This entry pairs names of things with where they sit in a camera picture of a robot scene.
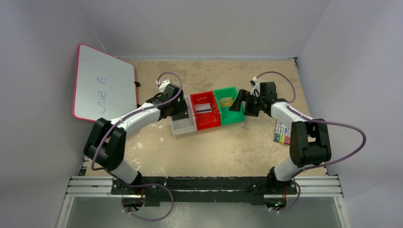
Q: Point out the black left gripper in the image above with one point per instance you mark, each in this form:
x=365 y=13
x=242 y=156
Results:
x=181 y=111

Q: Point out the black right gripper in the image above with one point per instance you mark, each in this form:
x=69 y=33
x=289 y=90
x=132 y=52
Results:
x=247 y=102

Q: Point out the white plastic bin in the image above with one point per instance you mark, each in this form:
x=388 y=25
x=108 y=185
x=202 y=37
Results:
x=185 y=125

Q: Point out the green plastic bin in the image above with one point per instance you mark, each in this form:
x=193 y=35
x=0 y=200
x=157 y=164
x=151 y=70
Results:
x=227 y=116

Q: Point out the red plastic bin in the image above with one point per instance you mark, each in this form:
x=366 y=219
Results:
x=206 y=120

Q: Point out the pack of coloured markers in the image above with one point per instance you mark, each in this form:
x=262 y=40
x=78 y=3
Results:
x=282 y=133

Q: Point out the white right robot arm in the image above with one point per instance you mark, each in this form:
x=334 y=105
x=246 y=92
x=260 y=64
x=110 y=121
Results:
x=309 y=140

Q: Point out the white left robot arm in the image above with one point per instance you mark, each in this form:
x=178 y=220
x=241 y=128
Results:
x=106 y=142

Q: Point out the gold credit card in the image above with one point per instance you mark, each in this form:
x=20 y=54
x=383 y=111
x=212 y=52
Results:
x=226 y=102

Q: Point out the white striped credit card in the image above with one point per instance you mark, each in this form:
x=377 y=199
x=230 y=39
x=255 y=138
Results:
x=203 y=108

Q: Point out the pink framed whiteboard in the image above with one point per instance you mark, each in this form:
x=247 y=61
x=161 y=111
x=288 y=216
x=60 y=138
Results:
x=105 y=86

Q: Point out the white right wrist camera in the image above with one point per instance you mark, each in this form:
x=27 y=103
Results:
x=255 y=91

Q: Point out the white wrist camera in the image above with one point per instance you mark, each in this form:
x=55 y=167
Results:
x=255 y=91
x=162 y=84

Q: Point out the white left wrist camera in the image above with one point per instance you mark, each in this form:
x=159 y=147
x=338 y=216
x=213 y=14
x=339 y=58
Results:
x=162 y=84

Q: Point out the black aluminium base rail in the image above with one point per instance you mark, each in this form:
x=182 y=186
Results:
x=251 y=190

